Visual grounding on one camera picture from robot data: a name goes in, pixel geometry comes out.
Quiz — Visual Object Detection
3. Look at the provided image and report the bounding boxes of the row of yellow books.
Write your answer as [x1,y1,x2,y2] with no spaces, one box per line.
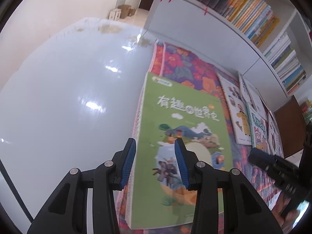
[219,0,280,48]

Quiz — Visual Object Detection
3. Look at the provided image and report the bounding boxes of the white book yellow robed man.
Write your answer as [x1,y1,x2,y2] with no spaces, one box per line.
[217,74,252,146]

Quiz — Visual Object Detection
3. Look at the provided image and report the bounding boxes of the leaning mixed books right shelf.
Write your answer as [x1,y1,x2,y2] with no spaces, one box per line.
[264,31,307,95]

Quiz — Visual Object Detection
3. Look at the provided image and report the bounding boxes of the colourful floral quilt mat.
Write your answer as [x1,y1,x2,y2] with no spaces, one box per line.
[117,42,280,233]

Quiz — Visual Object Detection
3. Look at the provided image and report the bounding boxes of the white book with painted cover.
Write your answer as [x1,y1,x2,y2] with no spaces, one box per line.
[268,112,284,158]

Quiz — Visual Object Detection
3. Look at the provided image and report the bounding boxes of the brown wooden cabinet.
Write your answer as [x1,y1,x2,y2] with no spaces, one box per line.
[274,96,306,158]

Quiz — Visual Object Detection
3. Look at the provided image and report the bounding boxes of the person's right hand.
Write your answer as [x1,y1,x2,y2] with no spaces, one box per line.
[271,192,299,233]

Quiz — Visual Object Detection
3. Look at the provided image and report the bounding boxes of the light green world history book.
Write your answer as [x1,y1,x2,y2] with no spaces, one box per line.
[125,73,233,229]

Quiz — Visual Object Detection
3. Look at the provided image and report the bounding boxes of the cardboard boxes on floor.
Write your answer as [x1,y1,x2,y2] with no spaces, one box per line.
[108,0,137,21]

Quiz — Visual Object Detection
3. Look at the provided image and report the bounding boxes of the white bookshelf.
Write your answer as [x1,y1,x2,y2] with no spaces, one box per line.
[144,0,311,110]

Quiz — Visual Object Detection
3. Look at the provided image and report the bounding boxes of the white blue geometric book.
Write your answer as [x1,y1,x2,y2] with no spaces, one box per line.
[238,74,267,119]

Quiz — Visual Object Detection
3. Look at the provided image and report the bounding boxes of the beige book at back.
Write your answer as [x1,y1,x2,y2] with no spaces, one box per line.
[246,103,269,153]

